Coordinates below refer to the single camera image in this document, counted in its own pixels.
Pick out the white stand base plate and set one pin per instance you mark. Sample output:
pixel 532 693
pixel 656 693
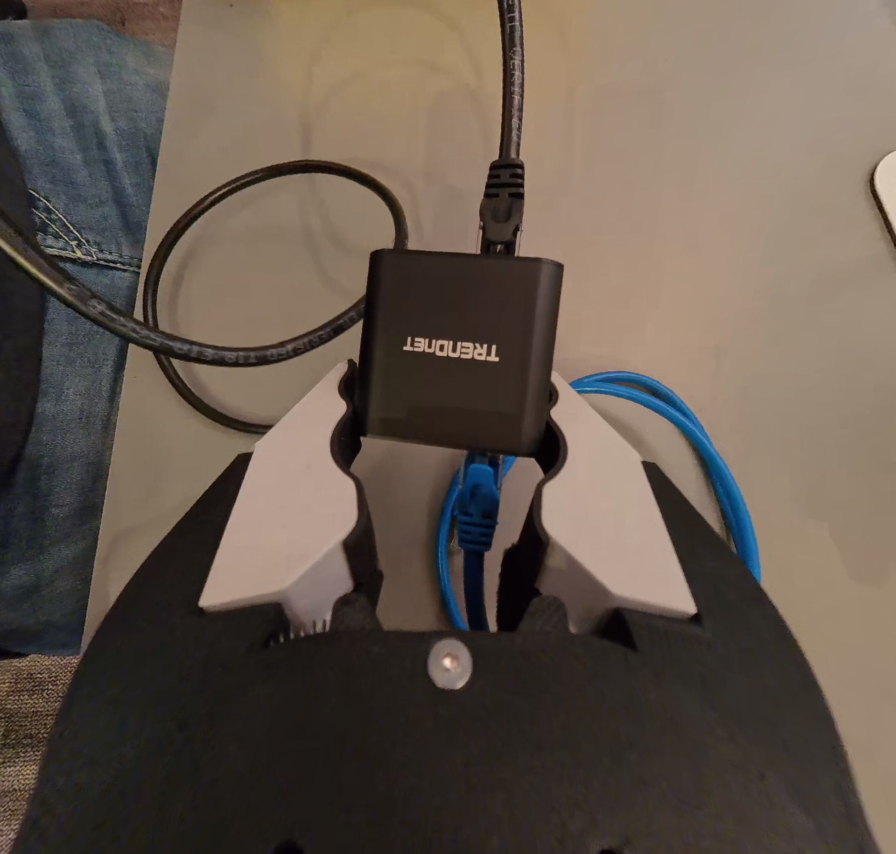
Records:
pixel 887 195

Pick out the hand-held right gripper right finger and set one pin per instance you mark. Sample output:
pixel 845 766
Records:
pixel 609 532

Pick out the person's blue jeans legs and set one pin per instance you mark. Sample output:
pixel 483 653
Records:
pixel 77 378

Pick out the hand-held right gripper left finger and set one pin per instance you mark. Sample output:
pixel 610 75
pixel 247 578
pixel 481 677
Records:
pixel 287 518

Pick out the black network switch box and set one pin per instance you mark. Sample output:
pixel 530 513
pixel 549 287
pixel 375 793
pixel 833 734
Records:
pixel 455 308

